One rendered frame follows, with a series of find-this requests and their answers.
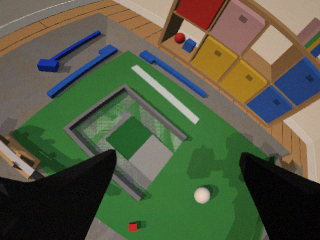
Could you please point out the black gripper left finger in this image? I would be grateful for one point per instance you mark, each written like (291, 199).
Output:
(60, 206)

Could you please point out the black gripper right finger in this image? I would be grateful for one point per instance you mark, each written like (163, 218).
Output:
(289, 205)

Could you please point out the white golf ball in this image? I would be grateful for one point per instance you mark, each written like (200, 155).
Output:
(202, 195)

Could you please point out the white flat strip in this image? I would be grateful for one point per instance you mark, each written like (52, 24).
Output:
(167, 96)

